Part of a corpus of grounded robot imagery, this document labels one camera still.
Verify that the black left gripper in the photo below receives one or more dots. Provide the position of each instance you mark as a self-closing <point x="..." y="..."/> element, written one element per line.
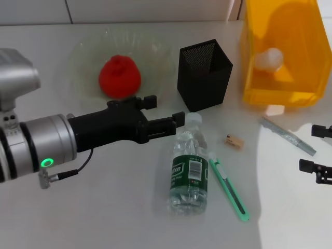
<point x="111" y="127"/>

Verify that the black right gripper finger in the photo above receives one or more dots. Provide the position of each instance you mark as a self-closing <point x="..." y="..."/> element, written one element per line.
<point x="307" y="166"/>
<point x="320" y="131"/>

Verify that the grey metal ruler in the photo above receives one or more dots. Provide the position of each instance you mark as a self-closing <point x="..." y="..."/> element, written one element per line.
<point x="285" y="135"/>

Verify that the clear water bottle green label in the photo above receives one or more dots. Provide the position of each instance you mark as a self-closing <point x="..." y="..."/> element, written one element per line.
<point x="189" y="145"/>

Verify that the red-orange orange fruit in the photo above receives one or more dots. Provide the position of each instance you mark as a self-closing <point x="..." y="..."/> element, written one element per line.
<point x="119" y="77"/>

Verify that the small tan eraser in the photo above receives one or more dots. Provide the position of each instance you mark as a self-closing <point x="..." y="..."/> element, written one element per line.
<point x="234" y="141"/>

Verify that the green utility knife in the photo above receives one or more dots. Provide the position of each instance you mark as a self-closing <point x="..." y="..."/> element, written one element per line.
<point x="228" y="186"/>

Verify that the clear plastic ball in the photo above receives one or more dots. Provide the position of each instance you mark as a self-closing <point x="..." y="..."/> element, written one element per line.
<point x="269" y="59"/>

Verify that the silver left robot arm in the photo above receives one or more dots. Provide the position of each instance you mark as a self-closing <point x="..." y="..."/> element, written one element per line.
<point x="39" y="145"/>

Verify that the clear green glass fruit plate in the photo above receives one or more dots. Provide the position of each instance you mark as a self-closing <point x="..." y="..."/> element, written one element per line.
<point x="160" y="67"/>

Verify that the black mesh pen holder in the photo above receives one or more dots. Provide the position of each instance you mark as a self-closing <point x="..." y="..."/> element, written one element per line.
<point x="205" y="88"/>

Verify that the yellow plastic bin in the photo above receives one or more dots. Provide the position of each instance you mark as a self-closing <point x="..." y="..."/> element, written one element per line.
<point x="298" y="85"/>

